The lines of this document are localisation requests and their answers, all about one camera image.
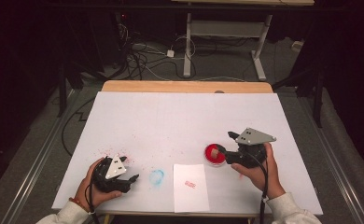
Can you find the large white board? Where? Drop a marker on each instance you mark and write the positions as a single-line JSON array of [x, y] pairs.
[[170, 124]]

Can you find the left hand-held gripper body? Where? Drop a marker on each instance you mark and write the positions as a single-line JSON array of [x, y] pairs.
[[115, 168]]

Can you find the black stand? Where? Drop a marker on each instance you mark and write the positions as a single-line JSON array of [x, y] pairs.
[[62, 93], [318, 99]]

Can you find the person's right hand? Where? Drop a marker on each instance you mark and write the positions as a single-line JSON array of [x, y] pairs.
[[254, 178]]

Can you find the white metal desk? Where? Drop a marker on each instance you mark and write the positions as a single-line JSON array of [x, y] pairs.
[[223, 29]]

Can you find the white paper sheet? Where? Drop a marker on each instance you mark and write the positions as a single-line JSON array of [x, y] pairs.
[[191, 199]]

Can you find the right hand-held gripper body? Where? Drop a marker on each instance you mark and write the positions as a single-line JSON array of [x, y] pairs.
[[253, 136]]

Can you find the metal floor rail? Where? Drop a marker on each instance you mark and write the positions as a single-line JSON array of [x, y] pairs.
[[34, 161], [332, 155]]

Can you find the small white power adapter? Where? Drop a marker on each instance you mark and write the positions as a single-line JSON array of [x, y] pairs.
[[170, 53]]

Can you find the round red ink pad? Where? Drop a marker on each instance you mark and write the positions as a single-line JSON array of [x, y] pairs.
[[208, 157]]

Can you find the white box on floor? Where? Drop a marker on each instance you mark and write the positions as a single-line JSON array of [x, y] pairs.
[[297, 45]]

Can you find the person's left hand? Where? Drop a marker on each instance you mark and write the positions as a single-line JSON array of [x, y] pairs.
[[83, 193]]

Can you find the small wooden stamp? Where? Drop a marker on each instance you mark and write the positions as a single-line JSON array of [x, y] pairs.
[[214, 153]]

